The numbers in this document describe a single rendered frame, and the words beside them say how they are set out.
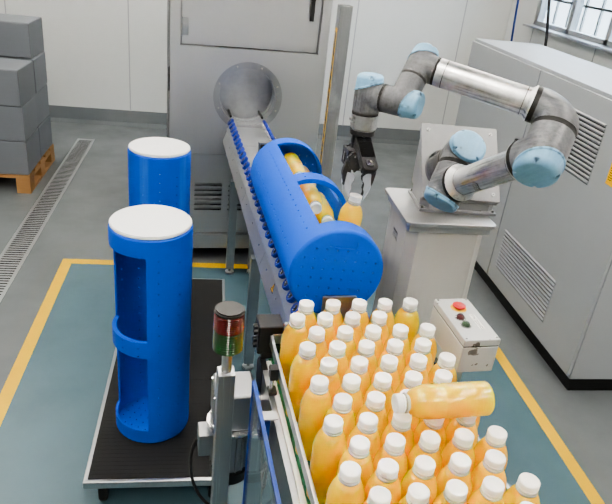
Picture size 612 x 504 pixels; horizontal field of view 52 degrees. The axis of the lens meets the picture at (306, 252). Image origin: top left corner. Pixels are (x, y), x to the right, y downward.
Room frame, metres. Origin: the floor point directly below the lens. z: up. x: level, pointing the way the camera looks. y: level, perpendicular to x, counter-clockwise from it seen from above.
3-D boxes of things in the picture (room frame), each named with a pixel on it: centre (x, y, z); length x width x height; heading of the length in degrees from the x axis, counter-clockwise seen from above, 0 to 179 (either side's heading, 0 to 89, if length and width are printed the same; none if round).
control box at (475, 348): (1.42, -0.44, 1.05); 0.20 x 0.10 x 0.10; 15
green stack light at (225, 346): (1.08, 0.14, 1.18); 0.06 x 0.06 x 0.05
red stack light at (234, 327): (1.08, 0.14, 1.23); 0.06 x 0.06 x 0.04
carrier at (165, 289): (1.94, 0.54, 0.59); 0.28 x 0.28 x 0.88
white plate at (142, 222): (1.94, 0.54, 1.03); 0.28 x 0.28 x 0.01
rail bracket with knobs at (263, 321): (1.45, 0.07, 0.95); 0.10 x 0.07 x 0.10; 105
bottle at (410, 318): (1.47, -0.30, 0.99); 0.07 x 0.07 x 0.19
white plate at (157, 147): (2.74, 0.72, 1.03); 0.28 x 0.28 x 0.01
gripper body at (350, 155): (1.74, -0.12, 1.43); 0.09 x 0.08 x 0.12; 15
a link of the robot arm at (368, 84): (1.73, -0.12, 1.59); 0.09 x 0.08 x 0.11; 62
